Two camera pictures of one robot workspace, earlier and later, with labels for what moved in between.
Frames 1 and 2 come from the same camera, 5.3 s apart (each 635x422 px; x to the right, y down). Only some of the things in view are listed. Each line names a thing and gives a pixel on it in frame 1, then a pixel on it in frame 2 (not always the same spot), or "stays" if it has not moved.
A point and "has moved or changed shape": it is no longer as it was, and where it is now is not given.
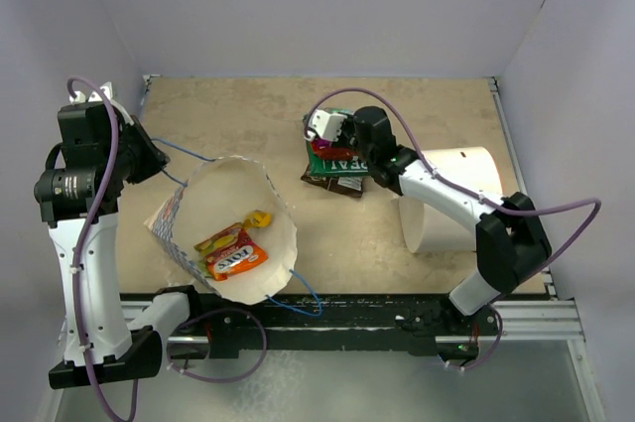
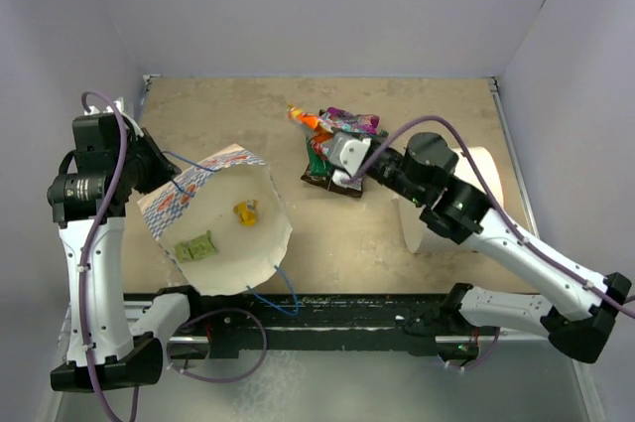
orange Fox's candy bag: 229,252 -> 321,133
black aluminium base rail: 251,325 stays
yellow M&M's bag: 259,219 -> 247,212
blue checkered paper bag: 218,194 has moved or changed shape
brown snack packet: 350,186 stays
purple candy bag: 321,143 has moved or changed shape
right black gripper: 347,122 -> 360,169
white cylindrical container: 433,228 stays
